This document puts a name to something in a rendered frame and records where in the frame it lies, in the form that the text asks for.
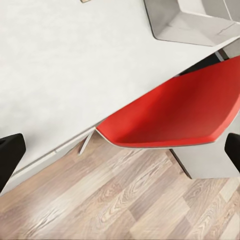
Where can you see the toy box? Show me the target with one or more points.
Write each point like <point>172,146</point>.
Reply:
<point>201,22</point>

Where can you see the swivel chair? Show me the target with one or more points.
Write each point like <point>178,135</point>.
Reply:
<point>192,110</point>

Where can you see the desk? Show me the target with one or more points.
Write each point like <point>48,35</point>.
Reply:
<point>67,65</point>

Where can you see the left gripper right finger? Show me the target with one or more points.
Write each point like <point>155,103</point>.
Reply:
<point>232,149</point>

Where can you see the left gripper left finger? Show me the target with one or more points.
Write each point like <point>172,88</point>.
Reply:
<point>12,149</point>

